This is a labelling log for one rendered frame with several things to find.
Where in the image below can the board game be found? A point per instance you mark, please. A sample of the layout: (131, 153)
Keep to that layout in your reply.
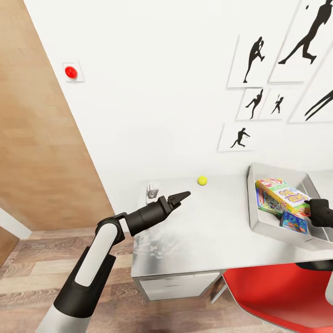
(291, 198)
(266, 202)
(293, 222)

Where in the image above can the toy box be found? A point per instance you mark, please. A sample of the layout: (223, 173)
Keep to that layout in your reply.
(268, 224)

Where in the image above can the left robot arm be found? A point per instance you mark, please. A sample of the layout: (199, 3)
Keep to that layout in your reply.
(76, 302)

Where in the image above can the desk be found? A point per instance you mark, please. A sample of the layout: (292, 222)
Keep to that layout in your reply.
(184, 255)

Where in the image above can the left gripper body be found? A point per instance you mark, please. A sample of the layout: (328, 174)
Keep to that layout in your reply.
(155, 213)

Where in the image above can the tennis ball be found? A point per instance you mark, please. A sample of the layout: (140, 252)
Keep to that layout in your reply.
(202, 180)

